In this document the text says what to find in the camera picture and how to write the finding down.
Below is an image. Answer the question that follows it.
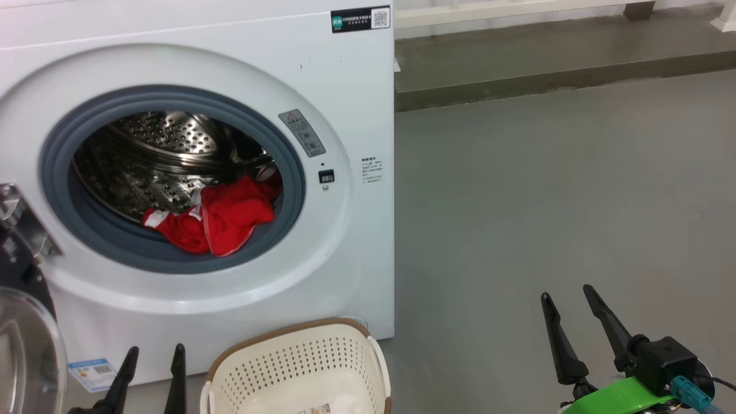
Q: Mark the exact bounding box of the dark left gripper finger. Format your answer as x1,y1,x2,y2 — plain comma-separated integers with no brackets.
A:
164,343,187,414
86,346,140,414

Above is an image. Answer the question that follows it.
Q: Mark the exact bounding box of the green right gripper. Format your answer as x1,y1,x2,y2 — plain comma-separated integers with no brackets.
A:
540,284,674,414

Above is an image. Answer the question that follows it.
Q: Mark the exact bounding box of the black washer door with glass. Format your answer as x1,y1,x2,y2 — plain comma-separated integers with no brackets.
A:
0,230,68,414

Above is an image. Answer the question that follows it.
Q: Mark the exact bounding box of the red garment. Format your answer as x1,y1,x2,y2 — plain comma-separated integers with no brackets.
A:
142,167,283,257

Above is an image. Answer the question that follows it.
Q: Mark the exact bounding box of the cream perforated basket brown rim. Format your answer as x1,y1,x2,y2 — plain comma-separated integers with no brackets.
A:
200,317,393,414

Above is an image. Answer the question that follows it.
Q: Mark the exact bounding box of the metal door hinge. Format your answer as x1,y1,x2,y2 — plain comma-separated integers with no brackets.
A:
0,183,64,265

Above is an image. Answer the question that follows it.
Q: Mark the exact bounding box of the white front-load washing machine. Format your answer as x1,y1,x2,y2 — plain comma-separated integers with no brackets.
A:
0,0,396,386

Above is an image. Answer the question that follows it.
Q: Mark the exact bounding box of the perforated steel washer drum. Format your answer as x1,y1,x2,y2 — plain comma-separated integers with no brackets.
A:
72,110,282,254

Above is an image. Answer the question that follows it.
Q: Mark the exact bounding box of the blue energy label sticker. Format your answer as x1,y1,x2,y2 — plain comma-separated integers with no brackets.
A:
67,358,118,393

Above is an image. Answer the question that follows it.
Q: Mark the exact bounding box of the small printed text sticker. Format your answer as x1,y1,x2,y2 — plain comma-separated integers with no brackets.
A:
361,157,384,185

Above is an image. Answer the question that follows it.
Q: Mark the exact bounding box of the grey warning sticker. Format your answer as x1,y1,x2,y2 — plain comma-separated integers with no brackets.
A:
279,109,327,158

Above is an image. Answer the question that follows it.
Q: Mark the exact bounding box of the grey concrete step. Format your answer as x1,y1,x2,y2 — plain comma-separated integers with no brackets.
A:
395,6,736,113

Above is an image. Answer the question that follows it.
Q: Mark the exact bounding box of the black QR code sticker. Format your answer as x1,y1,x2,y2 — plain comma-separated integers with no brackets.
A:
331,6,391,33

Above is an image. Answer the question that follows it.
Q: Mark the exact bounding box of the teal cable connector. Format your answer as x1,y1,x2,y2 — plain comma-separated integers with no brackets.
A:
670,376,726,414

